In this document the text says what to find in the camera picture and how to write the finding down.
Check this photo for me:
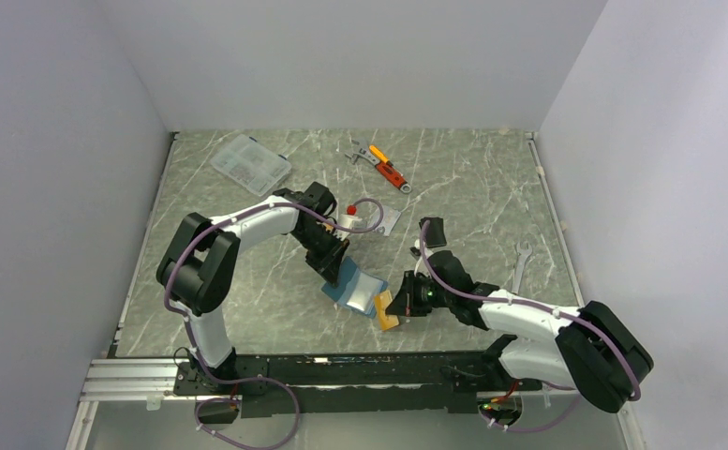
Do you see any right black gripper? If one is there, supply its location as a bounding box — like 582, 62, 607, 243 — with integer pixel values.
386, 270, 454, 317

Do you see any black card case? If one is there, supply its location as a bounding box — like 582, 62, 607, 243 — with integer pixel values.
419, 217, 448, 248

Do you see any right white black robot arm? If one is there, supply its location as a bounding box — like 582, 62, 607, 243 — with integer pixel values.
386, 250, 654, 413

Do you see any red adjustable wrench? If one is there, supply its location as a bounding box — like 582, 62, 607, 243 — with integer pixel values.
346, 139, 412, 194

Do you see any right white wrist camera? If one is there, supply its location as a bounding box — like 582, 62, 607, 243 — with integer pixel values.
409, 239, 422, 259

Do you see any clear plastic organizer box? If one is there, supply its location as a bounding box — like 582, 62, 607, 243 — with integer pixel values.
210, 134, 291, 197

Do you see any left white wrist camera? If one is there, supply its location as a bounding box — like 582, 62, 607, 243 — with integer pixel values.
336, 204, 361, 238

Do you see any blue card holder wallet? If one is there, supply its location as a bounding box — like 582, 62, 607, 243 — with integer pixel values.
320, 257, 388, 319

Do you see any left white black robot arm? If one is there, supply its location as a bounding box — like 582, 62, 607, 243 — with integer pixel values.
156, 182, 349, 394

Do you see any silver grey card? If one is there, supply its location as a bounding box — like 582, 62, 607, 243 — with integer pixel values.
374, 205, 401, 237

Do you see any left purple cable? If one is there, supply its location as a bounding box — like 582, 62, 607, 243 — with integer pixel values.
163, 197, 386, 450

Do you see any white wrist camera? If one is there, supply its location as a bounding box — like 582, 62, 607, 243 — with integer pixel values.
336, 204, 361, 238
409, 239, 422, 259

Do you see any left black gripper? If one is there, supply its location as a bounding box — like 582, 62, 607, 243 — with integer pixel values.
293, 224, 350, 289

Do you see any orange credit cards stack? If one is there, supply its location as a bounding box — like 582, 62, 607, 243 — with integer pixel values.
374, 290, 400, 331

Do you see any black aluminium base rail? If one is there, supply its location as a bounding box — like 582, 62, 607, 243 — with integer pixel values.
80, 351, 578, 418

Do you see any silver open-end wrench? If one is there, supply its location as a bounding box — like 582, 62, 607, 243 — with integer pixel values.
513, 241, 533, 293

